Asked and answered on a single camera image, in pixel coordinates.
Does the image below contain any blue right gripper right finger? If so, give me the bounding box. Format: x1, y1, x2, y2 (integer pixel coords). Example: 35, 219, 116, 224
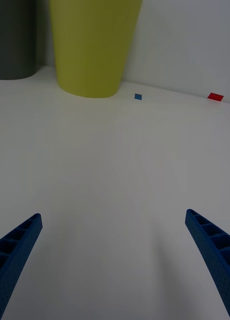
185, 208, 230, 320

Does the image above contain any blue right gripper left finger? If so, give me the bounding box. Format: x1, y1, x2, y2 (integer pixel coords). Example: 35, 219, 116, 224
0, 212, 43, 320

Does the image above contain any grey plastic waste bin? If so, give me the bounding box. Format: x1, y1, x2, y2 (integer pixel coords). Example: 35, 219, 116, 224
0, 0, 38, 81

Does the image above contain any yellow-green plastic waste bin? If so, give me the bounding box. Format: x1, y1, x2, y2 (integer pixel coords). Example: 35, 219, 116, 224
48, 0, 143, 99

